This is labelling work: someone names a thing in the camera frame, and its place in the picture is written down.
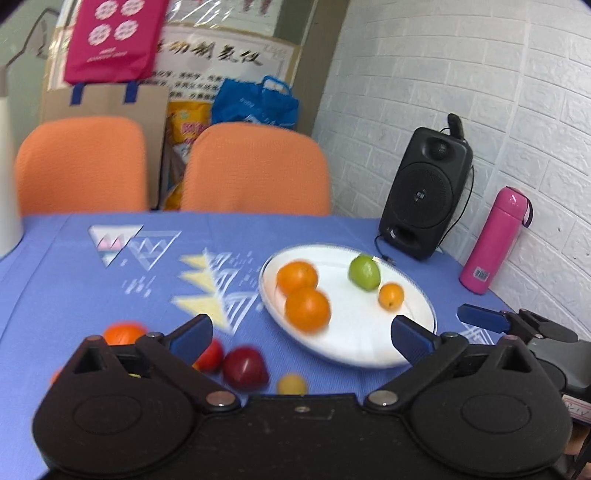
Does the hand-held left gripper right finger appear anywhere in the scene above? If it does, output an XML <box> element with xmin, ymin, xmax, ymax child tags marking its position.
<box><xmin>365</xmin><ymin>315</ymin><xmax>550</xmax><ymax>412</ymax></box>

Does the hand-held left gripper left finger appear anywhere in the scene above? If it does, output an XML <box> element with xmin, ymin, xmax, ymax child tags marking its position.
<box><xmin>60</xmin><ymin>314</ymin><xmax>241</xmax><ymax>413</ymax></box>

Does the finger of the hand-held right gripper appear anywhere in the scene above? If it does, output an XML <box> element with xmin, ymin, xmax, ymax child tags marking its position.
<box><xmin>457</xmin><ymin>303</ymin><xmax>579</xmax><ymax>343</ymax></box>

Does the white plate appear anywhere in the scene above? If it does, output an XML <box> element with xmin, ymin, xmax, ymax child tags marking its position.
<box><xmin>259</xmin><ymin>244</ymin><xmax>437</xmax><ymax>368</ymax></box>

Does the dark red plum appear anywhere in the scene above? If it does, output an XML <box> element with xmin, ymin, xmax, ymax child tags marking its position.
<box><xmin>223</xmin><ymin>346</ymin><xmax>270</xmax><ymax>392</ymax></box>

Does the small yellow longan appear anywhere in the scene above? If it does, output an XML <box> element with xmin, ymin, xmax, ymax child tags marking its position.
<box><xmin>277</xmin><ymin>373</ymin><xmax>308</xmax><ymax>396</ymax></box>

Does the small orange kumquat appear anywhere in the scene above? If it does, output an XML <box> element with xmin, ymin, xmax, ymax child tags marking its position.
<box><xmin>378</xmin><ymin>282</ymin><xmax>404</xmax><ymax>310</ymax></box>

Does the orange mandarin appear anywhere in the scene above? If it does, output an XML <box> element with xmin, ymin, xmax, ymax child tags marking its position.
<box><xmin>102</xmin><ymin>322</ymin><xmax>149</xmax><ymax>346</ymax></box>

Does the pink bottle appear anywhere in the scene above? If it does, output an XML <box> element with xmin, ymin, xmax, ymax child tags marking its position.
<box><xmin>459</xmin><ymin>186</ymin><xmax>534</xmax><ymax>295</ymax></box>

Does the small green fruit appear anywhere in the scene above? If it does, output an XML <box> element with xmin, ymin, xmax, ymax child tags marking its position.
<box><xmin>348</xmin><ymin>254</ymin><xmax>382</xmax><ymax>291</ymax></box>

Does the large orange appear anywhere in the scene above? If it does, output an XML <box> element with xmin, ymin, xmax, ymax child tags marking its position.
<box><xmin>285</xmin><ymin>287</ymin><xmax>332</xmax><ymax>332</ymax></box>
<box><xmin>276</xmin><ymin>261</ymin><xmax>319</xmax><ymax>295</ymax></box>

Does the blue printed tablecloth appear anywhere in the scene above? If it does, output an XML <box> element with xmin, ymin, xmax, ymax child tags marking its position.
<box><xmin>0</xmin><ymin>212</ymin><xmax>522</xmax><ymax>480</ymax></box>

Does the black speaker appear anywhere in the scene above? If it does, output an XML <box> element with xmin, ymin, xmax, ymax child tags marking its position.
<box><xmin>379</xmin><ymin>113</ymin><xmax>474</xmax><ymax>261</ymax></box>

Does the orange chair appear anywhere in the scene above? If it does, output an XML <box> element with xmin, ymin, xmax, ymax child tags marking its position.
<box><xmin>180</xmin><ymin>122</ymin><xmax>332</xmax><ymax>217</ymax></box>
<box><xmin>15</xmin><ymin>116</ymin><xmax>148</xmax><ymax>215</ymax></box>

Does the yellow plastic bag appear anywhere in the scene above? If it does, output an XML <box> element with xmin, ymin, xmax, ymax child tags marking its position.
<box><xmin>159</xmin><ymin>100</ymin><xmax>213</xmax><ymax>210</ymax></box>

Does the brown paper bag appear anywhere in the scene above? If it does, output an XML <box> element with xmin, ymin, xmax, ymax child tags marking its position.
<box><xmin>39</xmin><ymin>80</ymin><xmax>171</xmax><ymax>210</ymax></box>

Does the white kettle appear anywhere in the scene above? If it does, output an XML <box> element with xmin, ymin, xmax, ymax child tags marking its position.
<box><xmin>0</xmin><ymin>65</ymin><xmax>25</xmax><ymax>259</ymax></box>

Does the blue bag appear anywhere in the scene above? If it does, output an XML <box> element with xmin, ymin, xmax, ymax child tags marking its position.
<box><xmin>211</xmin><ymin>75</ymin><xmax>300</xmax><ymax>132</ymax></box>

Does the white poster board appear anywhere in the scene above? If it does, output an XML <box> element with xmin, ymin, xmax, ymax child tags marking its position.
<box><xmin>46</xmin><ymin>0</ymin><xmax>303</xmax><ymax>134</ymax></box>

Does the pink bag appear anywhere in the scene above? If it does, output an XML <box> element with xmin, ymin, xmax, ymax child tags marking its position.
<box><xmin>64</xmin><ymin>0</ymin><xmax>169</xmax><ymax>85</ymax></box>

